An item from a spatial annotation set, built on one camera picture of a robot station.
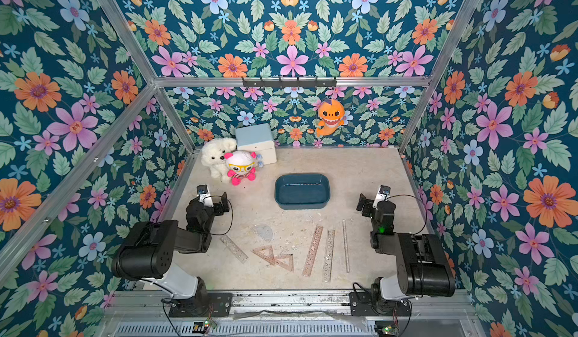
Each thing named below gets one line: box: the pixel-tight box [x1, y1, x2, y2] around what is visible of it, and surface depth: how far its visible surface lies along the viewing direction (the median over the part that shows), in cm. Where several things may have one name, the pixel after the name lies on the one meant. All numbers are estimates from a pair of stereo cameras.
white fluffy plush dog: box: [200, 136, 238, 184], surface depth 97 cm
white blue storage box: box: [235, 123, 277, 164], surface depth 107 cm
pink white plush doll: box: [223, 149, 257, 186], surface depth 97 cm
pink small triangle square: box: [273, 253, 294, 272], surface depth 85 cm
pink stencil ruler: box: [301, 225, 324, 278], surface depth 88 cm
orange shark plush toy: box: [316, 98, 345, 138], surface depth 100 cm
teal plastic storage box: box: [274, 173, 331, 210], surface depth 104 cm
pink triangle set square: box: [251, 245, 276, 267], surface depth 86 cm
